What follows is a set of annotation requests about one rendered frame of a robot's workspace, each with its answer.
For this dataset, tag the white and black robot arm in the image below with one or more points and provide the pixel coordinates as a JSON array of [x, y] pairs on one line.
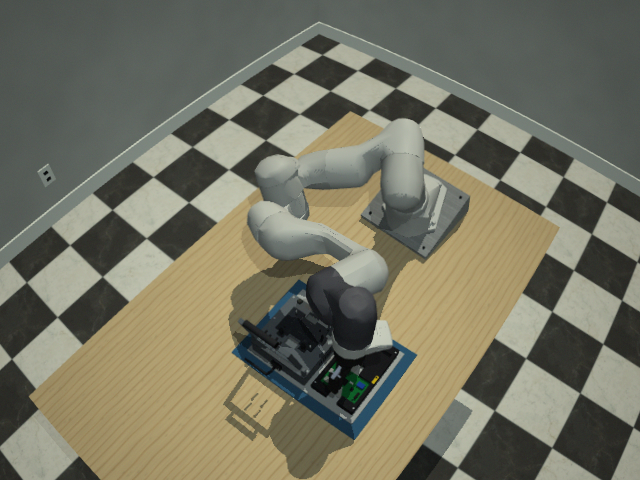
[[343, 292]]

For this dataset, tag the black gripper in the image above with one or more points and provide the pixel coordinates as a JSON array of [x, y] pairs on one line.
[[336, 379]]

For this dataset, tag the green circuit board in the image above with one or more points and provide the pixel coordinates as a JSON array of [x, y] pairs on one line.
[[353, 386]]

